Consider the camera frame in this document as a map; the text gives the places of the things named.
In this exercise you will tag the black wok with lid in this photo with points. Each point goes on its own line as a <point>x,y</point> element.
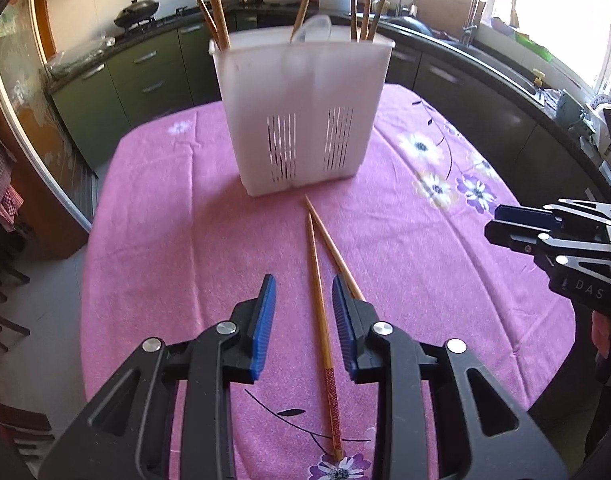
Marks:
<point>136,12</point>

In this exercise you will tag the dark curved lower cabinets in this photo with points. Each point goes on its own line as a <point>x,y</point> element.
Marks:
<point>504,120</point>

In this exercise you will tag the wooden chopstick pair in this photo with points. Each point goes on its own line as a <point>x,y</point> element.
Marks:
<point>365,19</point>

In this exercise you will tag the long wooden chopstick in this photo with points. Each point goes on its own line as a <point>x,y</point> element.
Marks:
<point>324,345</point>

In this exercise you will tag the wooden cutting board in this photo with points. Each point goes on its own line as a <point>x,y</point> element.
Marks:
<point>449,16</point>

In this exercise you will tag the green tray on windowsill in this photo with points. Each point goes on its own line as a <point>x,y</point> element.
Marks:
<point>531,45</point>

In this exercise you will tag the gas stove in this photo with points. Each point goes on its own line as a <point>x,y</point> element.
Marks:
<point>181,15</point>

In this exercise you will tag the red-tipped wooden chopstick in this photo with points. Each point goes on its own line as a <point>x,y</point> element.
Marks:
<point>209,20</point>

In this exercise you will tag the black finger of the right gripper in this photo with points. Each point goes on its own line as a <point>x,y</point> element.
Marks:
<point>536,241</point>

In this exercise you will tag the white plastic utensil holder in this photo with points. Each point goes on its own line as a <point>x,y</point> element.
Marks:
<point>299,109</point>

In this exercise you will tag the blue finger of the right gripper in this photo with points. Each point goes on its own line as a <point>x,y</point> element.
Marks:
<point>534,217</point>

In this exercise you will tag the clear plastic spoon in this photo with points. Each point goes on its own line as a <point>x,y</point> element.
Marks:
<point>315,29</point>

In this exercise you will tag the tall steel kitchen faucet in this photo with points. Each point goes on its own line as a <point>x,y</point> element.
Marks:
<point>471,25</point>

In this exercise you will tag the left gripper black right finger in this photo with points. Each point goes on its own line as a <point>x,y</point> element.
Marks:
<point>349,324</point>

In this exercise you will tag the purple floral tablecloth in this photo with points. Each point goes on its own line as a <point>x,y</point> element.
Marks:
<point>176,242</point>

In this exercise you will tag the green lower cabinets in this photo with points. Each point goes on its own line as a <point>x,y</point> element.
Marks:
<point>139,79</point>

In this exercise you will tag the black pot in sink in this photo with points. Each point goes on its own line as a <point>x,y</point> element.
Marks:
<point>411,23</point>

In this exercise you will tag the person's right hand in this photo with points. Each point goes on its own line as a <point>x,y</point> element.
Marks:
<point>601,333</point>

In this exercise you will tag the teal ceramic mug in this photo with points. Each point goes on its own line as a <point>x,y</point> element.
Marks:
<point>569,112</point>

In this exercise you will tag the plastic bag on counter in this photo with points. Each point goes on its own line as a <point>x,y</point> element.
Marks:
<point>67,61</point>

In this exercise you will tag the sliding glass door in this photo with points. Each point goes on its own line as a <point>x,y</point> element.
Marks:
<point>30,114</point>

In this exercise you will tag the wooden chair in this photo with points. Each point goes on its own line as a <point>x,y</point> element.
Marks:
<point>23,434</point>

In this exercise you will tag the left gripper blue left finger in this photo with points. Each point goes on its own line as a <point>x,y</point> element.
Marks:
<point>260,327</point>

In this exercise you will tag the steel double sink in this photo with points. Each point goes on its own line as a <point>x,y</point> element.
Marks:
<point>497,62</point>

